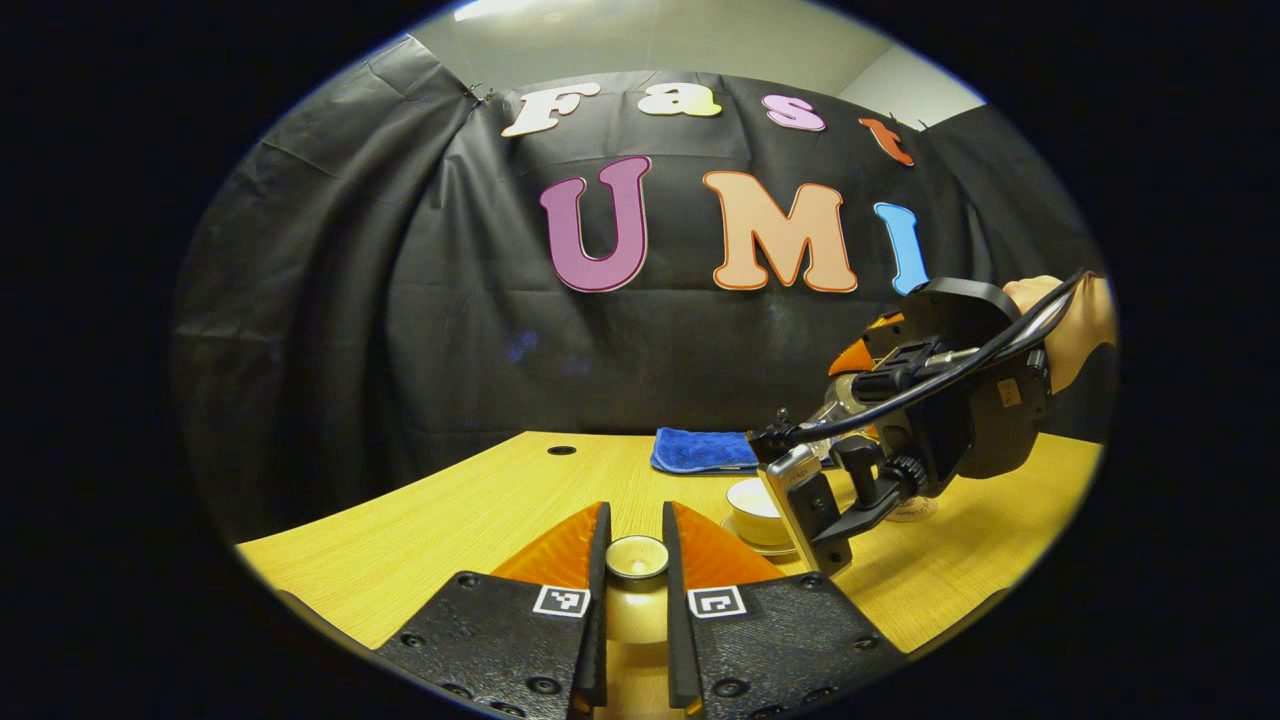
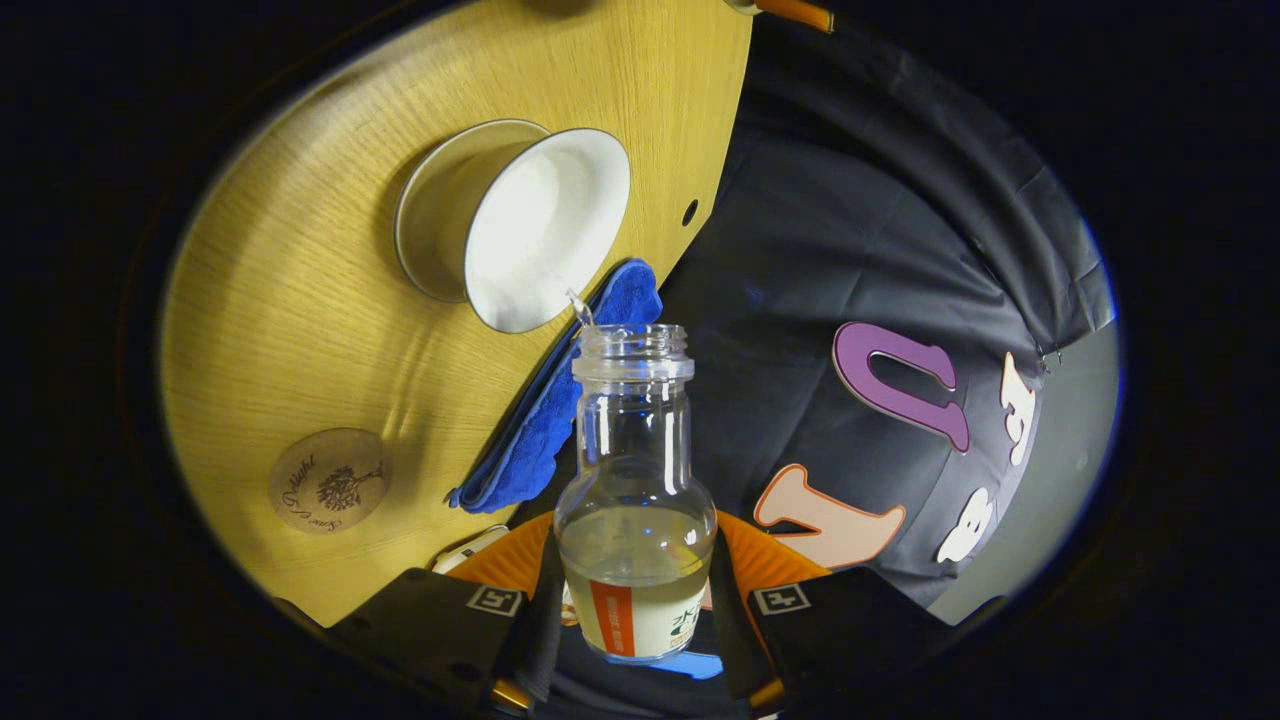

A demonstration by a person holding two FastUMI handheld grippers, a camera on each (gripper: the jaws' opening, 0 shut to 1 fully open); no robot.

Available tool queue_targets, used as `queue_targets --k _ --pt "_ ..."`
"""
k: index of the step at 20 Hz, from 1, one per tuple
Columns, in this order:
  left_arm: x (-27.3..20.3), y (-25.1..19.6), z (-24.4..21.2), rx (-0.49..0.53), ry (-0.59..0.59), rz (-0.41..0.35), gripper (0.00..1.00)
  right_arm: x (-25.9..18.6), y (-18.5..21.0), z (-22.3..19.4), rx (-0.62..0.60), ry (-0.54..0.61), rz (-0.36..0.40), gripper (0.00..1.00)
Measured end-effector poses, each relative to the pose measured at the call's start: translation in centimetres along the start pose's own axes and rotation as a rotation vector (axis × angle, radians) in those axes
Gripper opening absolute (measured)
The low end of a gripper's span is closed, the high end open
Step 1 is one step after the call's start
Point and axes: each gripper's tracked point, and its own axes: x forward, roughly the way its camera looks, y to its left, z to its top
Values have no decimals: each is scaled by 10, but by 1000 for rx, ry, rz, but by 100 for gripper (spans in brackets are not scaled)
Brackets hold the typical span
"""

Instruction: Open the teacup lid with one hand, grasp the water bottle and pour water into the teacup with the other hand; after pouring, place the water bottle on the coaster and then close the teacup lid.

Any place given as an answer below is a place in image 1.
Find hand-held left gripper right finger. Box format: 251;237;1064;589
660;500;906;720

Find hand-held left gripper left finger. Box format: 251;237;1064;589
372;500;613;720

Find clear water bottle orange label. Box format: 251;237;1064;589
805;372;886;463

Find beige teacup lid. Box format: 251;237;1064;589
604;534;671;646

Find beige teacup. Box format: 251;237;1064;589
727;478;793;546

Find blue towel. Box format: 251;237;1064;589
650;428;761;475

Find black backdrop cloth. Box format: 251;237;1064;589
170;35;1116;541

